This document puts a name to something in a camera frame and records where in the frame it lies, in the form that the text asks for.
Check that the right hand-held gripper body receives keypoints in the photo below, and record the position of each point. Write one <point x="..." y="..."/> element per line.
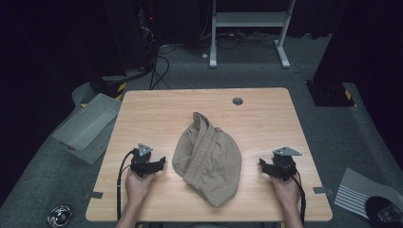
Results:
<point x="285" y="164"/>

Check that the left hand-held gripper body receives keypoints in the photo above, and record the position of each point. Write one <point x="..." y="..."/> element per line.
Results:
<point x="140" y="164"/>

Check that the khaki pants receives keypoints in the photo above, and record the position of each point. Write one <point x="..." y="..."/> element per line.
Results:
<point x="209" y="161"/>

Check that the person's left hand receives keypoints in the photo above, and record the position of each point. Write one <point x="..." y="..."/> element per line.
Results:
<point x="137" y="188"/>

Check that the person's right hand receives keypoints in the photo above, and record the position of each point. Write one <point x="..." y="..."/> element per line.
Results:
<point x="287" y="193"/>

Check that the grey tape piece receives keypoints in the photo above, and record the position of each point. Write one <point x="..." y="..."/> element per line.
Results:
<point x="322" y="190"/>
<point x="94" y="195"/>

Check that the grey plastic bin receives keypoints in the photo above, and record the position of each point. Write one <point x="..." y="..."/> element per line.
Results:
<point x="87" y="126"/>

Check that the grey table grommet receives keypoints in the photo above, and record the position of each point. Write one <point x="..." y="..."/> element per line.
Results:
<point x="237" y="101"/>

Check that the grey striped mat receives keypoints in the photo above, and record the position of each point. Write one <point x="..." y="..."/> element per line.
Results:
<point x="351" y="190"/>

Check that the black yellow striped stand base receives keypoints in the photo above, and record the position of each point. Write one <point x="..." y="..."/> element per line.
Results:
<point x="329" y="95"/>
<point x="107" y="85"/>

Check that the dark round object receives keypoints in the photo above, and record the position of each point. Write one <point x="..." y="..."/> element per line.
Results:
<point x="381" y="212"/>

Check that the dark equipment rack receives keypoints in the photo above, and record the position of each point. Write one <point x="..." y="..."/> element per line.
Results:
<point x="145" y="31"/>

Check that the white metal stand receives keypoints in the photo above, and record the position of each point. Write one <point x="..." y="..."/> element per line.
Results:
<point x="250" y="19"/>

